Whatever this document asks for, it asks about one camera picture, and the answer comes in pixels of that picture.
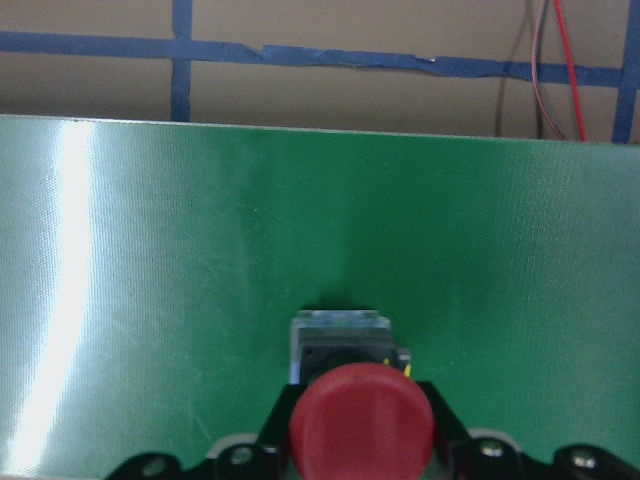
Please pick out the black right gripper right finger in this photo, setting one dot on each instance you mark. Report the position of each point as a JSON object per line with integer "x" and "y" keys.
{"x": 450, "y": 433}

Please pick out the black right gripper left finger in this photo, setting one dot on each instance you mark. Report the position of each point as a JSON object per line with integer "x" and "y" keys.
{"x": 273, "y": 443}

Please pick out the red mushroom push button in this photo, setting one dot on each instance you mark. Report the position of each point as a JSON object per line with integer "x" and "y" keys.
{"x": 361, "y": 416}

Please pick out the green conveyor belt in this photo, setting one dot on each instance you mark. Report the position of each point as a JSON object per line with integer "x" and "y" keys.
{"x": 150, "y": 272}

